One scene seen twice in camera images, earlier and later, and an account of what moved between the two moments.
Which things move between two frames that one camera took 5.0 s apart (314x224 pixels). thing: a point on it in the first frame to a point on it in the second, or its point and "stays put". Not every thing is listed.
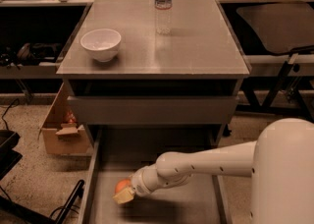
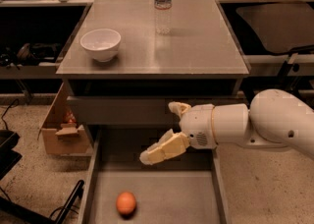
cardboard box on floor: [61, 133] stays put
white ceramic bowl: [101, 43] stays put
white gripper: [138, 184] to [197, 125]
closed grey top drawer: [149, 110] stays put
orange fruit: [122, 185] to [126, 202]
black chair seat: [282, 27] stays put
